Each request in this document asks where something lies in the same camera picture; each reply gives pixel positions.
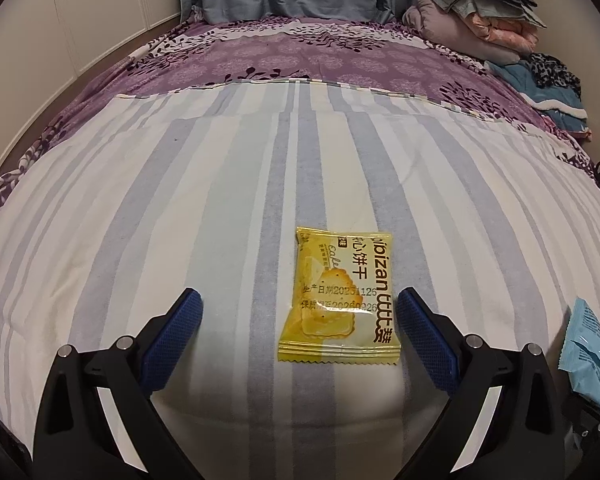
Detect white wardrobe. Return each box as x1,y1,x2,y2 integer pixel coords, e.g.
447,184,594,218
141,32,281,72
0,0,186,126

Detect light blue snack packet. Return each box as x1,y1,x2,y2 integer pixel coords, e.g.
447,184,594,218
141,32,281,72
557,297,600,411

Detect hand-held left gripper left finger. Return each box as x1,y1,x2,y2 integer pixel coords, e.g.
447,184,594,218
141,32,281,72
32,287,204,480

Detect pink floral folded quilt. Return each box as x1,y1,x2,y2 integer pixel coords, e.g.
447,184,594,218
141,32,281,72
472,12,538,53

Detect yellow biscuit packet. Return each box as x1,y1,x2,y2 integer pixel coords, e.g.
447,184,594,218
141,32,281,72
277,226,400,367

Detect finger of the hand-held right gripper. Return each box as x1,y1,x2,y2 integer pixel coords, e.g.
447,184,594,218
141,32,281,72
562,387,600,441

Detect purple floral bedsheet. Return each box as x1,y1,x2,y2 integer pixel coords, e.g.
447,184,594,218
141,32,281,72
0,7,596,221

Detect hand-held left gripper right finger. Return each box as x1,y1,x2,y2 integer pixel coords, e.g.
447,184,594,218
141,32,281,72
396,287,566,480

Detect mauve folded quilt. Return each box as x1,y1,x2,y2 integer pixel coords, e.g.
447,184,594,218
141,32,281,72
402,0,518,63

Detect leopard print cloth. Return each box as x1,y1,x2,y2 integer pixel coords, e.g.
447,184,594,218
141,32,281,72
527,52,583,93

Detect striped white blue blanket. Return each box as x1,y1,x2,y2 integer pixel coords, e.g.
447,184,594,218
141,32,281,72
0,80,600,480

